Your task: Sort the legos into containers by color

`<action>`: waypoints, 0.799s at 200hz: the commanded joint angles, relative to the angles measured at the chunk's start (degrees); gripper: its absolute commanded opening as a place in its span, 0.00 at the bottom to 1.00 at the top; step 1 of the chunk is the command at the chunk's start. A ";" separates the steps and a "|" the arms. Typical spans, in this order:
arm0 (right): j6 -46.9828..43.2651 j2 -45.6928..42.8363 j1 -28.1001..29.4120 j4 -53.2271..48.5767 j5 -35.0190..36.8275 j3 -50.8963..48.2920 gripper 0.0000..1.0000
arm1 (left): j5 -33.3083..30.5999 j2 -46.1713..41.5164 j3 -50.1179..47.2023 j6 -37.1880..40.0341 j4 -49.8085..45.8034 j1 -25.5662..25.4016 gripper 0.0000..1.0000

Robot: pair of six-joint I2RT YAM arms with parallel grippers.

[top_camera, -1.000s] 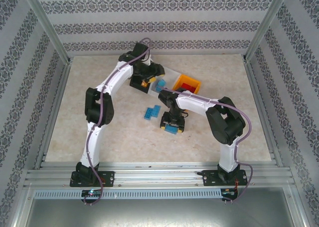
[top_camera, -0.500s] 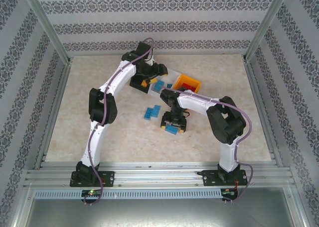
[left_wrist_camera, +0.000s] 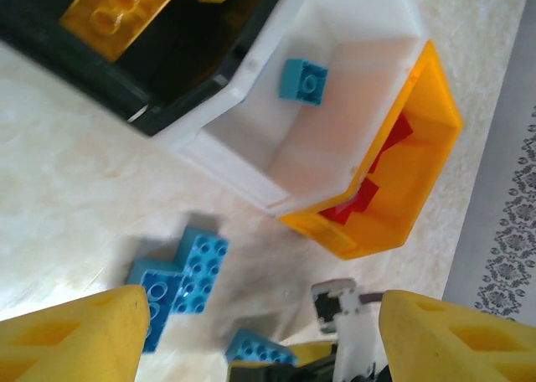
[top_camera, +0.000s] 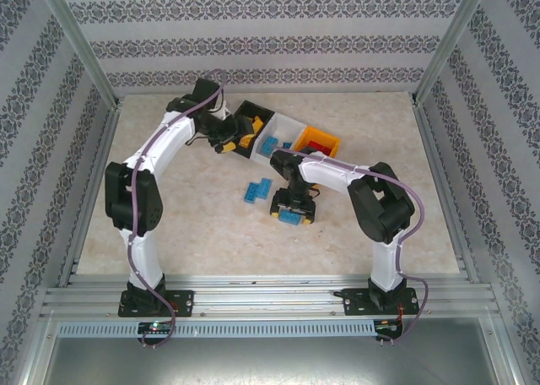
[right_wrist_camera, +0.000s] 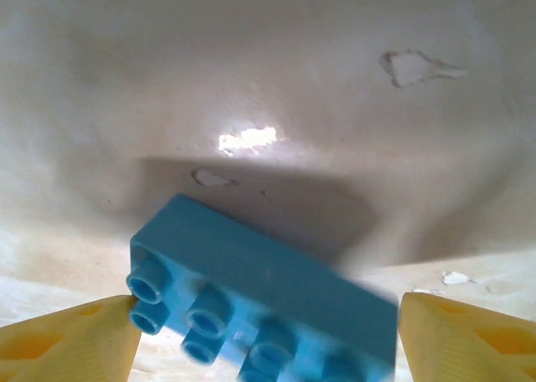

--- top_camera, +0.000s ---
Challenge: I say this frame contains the black plastic bin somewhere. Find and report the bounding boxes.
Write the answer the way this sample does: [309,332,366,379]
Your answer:
[229,100,278,160]

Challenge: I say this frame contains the white plastic bin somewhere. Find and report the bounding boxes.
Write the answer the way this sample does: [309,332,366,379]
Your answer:
[251,113,311,166]

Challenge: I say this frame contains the yellow plastic bin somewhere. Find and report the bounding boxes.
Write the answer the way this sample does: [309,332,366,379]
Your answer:
[293,125,342,158]

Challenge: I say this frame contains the grey metal shelf panel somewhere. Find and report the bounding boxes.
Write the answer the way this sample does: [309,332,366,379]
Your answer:
[12,317,528,385]

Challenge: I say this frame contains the small circuit board green light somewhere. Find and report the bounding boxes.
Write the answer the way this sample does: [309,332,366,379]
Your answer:
[138,321,176,334]

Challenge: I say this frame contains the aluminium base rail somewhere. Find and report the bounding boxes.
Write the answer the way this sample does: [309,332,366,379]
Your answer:
[40,274,494,318]

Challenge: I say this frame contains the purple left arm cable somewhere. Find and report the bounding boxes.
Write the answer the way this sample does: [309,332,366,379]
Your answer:
[126,68,229,349]

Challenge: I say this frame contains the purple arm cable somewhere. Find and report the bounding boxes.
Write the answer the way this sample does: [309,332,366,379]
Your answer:
[126,68,229,349]
[294,148,432,346]

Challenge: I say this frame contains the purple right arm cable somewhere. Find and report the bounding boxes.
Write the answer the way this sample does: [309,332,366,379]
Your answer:
[294,148,432,346]

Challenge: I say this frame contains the grey slotted cable duct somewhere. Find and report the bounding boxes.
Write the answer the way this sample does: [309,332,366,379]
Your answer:
[57,320,376,339]

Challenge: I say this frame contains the aluminium side rail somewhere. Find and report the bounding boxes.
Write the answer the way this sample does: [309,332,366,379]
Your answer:
[58,100,126,287]
[411,95,482,285]

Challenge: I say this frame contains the aluminium frame post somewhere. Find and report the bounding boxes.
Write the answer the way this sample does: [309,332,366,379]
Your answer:
[412,0,495,106]
[35,0,123,110]

